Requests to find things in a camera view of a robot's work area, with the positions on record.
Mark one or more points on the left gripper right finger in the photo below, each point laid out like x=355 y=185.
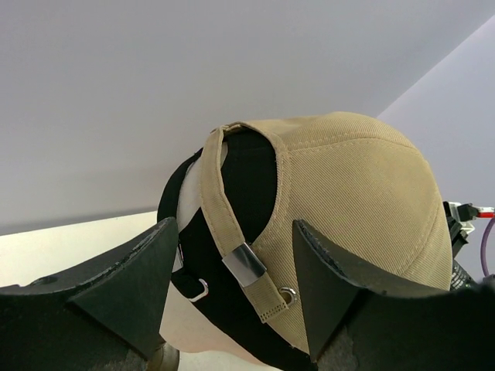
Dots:
x=360 y=317

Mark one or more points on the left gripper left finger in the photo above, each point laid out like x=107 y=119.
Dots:
x=102 y=314

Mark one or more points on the black embroidered cap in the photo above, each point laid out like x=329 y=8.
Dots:
x=237 y=186

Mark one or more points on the beige embroidered cap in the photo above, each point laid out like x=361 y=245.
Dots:
x=362 y=184

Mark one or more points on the cream mannequin head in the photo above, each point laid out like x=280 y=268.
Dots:
x=205 y=307

